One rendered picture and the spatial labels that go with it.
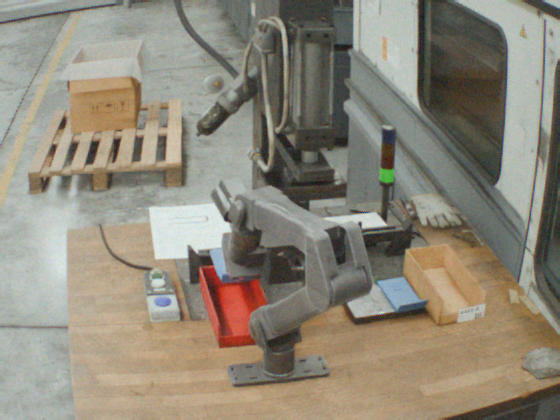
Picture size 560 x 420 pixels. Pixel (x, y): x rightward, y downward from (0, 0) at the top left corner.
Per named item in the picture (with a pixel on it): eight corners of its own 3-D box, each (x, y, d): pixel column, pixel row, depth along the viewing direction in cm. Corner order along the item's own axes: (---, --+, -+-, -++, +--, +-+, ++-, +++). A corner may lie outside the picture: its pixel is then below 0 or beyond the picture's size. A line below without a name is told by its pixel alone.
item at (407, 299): (399, 316, 174) (401, 304, 173) (376, 282, 187) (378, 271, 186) (426, 310, 176) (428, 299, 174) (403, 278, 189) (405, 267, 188)
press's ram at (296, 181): (268, 218, 182) (270, 90, 169) (245, 172, 204) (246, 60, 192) (347, 211, 185) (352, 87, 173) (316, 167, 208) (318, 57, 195)
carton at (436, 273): (437, 329, 173) (442, 300, 170) (402, 277, 195) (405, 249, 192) (482, 319, 176) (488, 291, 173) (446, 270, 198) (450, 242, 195)
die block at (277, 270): (268, 285, 190) (269, 256, 187) (259, 264, 199) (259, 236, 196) (351, 275, 194) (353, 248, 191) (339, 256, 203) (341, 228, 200)
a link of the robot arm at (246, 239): (222, 229, 159) (225, 208, 153) (248, 219, 161) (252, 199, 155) (238, 257, 156) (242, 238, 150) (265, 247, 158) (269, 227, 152)
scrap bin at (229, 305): (219, 348, 166) (218, 325, 163) (200, 289, 188) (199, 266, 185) (275, 343, 168) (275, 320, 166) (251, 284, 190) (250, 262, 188)
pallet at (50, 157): (55, 127, 556) (55, 110, 550) (182, 117, 567) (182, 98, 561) (29, 193, 449) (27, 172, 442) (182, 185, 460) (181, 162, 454)
